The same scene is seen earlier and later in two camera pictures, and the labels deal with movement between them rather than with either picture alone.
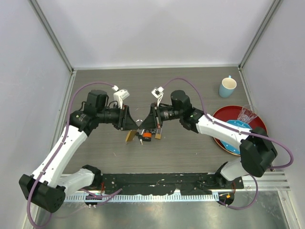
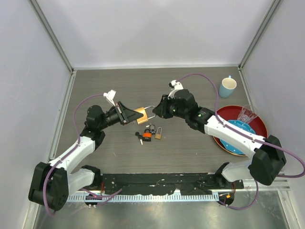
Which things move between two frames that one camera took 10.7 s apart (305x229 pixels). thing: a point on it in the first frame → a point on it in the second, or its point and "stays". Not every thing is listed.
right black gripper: (154, 120) → (161, 109)
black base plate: (185, 183) stays
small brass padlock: (158, 136) stays
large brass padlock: (131, 135) → (144, 119)
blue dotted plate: (231, 148) stays
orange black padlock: (147, 135) stays
